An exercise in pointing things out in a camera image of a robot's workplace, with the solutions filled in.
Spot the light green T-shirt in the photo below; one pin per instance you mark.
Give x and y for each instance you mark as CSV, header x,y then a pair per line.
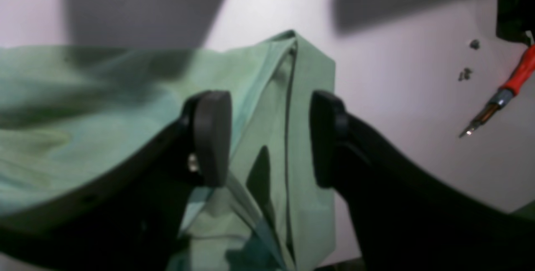
x,y
71,113

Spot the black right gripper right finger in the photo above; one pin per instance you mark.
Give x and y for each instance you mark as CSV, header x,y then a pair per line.
x,y
405,219

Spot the red handled screwdriver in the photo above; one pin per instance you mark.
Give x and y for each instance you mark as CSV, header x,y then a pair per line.
x,y
506,92

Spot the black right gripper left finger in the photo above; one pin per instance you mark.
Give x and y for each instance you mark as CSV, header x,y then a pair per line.
x,y
130,217

